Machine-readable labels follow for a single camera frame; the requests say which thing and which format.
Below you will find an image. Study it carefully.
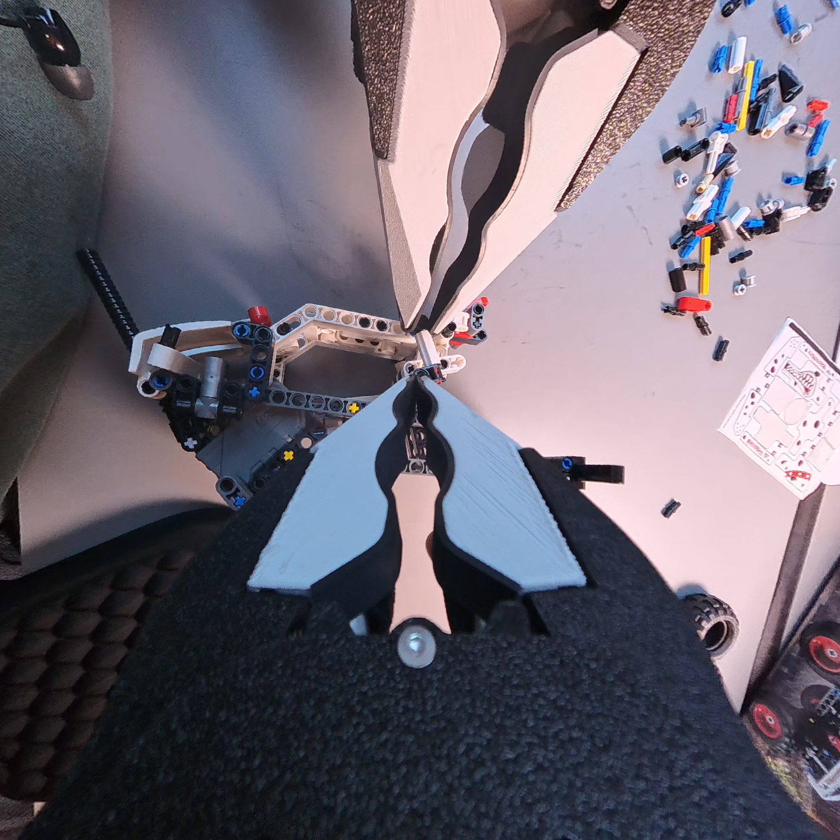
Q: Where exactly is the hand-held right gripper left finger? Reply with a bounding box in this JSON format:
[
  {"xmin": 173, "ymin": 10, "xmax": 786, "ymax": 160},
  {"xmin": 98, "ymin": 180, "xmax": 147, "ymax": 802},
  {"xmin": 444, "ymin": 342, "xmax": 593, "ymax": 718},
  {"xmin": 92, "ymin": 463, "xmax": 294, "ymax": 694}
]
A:
[{"xmin": 247, "ymin": 381, "xmax": 409, "ymax": 601}]

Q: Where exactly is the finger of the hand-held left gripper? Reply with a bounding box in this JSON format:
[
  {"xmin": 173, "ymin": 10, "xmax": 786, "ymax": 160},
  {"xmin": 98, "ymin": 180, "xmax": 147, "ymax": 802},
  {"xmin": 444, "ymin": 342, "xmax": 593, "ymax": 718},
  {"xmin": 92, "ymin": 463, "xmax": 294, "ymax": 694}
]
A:
[
  {"xmin": 374, "ymin": 0, "xmax": 509, "ymax": 326},
  {"xmin": 427, "ymin": 27, "xmax": 651, "ymax": 329}
]

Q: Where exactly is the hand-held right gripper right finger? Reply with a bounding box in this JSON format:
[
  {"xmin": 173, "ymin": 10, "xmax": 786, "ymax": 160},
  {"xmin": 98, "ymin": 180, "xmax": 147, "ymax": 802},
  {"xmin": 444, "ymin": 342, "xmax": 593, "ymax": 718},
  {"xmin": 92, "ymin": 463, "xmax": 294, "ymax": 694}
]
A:
[{"xmin": 418, "ymin": 378, "xmax": 590, "ymax": 598}]

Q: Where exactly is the white black toy truck model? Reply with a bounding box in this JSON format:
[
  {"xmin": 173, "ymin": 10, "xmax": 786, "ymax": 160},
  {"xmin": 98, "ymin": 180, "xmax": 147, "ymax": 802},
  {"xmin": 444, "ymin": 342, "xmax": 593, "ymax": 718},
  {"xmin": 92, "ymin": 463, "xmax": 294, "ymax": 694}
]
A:
[{"xmin": 129, "ymin": 296, "xmax": 624, "ymax": 513}]

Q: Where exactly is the pile of small toy pieces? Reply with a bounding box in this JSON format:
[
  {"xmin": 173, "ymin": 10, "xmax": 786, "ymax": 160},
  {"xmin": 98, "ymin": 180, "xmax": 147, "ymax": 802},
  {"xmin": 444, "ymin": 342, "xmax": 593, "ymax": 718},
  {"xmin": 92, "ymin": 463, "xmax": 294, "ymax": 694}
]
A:
[{"xmin": 661, "ymin": 0, "xmax": 840, "ymax": 337}]

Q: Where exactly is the grey desk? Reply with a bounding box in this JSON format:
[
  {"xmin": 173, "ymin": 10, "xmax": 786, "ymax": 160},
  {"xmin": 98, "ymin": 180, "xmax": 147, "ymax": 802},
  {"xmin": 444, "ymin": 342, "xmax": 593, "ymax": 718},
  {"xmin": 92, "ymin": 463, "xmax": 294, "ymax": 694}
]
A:
[{"xmin": 20, "ymin": 0, "xmax": 840, "ymax": 710}]

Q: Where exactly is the black toy tyre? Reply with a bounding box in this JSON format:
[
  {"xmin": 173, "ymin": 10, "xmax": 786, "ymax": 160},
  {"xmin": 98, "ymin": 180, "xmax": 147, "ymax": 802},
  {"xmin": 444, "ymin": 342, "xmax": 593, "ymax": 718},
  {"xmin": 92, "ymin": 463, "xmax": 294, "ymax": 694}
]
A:
[{"xmin": 680, "ymin": 591, "xmax": 741, "ymax": 656}]

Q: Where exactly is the sticker sheet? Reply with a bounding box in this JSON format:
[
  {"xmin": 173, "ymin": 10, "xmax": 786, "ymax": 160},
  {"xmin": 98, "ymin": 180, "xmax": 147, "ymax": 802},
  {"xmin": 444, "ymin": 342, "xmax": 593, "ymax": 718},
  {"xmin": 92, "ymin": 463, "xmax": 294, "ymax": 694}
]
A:
[{"xmin": 720, "ymin": 318, "xmax": 840, "ymax": 500}]

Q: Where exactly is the toy truck set box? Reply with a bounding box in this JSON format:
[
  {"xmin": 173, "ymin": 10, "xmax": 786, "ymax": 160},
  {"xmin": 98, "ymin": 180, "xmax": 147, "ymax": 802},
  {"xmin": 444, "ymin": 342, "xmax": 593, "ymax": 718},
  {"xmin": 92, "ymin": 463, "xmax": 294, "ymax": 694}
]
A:
[{"xmin": 742, "ymin": 598, "xmax": 840, "ymax": 804}]

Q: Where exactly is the person's clothed body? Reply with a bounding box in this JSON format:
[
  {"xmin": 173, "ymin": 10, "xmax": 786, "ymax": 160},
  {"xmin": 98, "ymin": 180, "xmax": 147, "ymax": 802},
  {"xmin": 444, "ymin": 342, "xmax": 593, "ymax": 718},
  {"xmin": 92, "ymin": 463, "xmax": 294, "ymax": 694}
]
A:
[{"xmin": 0, "ymin": 0, "xmax": 115, "ymax": 578}]

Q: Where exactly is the black ribbed Lego hose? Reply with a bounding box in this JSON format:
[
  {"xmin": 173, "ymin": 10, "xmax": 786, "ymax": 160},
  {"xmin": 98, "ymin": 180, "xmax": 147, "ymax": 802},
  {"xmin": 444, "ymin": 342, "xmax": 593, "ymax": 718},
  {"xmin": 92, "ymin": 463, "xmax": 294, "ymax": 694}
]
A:
[{"xmin": 77, "ymin": 247, "xmax": 140, "ymax": 346}]

